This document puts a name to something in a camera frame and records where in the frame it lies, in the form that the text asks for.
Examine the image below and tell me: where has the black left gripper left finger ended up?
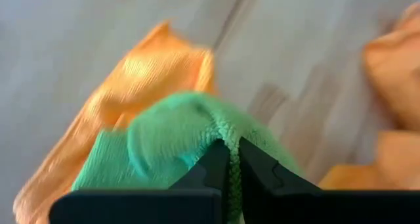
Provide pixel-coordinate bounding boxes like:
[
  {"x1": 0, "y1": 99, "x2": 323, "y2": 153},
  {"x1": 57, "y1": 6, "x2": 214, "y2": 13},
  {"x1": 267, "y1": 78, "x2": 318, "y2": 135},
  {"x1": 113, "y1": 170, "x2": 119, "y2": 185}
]
[{"x1": 48, "y1": 138, "x2": 231, "y2": 224}]

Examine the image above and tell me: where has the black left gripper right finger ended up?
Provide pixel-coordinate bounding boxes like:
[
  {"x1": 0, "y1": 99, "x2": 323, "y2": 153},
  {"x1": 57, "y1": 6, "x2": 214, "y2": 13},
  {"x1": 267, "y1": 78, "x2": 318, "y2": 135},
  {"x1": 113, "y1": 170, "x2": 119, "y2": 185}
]
[{"x1": 238, "y1": 137, "x2": 420, "y2": 224}]

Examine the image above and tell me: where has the green microfiber towel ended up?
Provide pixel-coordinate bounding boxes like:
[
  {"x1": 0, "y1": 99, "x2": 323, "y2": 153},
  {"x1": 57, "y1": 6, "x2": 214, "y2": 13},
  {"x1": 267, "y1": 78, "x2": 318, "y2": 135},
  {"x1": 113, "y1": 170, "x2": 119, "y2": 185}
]
[{"x1": 71, "y1": 91, "x2": 305, "y2": 224}]

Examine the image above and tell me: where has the orange microfiber towel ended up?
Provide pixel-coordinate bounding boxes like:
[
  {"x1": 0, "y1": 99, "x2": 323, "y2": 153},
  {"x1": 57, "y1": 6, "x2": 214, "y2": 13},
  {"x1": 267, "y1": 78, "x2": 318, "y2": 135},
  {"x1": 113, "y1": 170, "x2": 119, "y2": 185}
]
[
  {"x1": 317, "y1": 130, "x2": 420, "y2": 191},
  {"x1": 12, "y1": 19, "x2": 217, "y2": 224},
  {"x1": 362, "y1": 2, "x2": 420, "y2": 131}
]

